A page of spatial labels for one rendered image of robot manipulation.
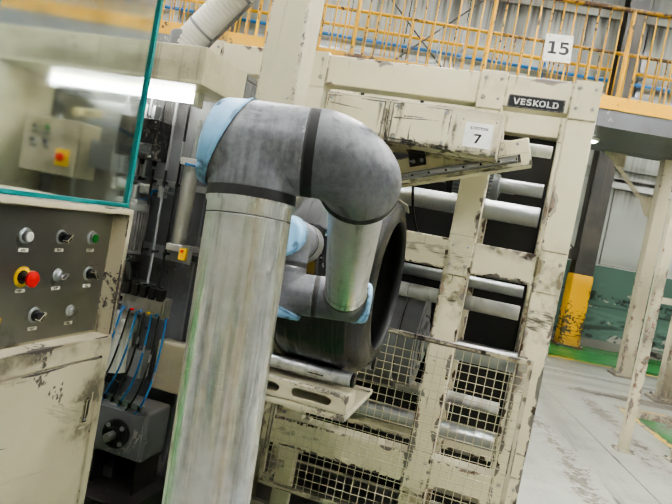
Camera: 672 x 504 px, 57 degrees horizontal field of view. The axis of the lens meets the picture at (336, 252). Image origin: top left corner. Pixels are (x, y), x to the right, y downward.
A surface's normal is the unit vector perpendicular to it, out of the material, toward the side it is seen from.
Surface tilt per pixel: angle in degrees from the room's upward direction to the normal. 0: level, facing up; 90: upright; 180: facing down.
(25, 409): 90
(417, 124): 90
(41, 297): 90
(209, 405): 85
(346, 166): 102
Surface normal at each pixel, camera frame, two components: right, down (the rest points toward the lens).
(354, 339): 0.39, 0.52
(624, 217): -0.07, 0.04
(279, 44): -0.28, 0.00
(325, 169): 0.10, 0.47
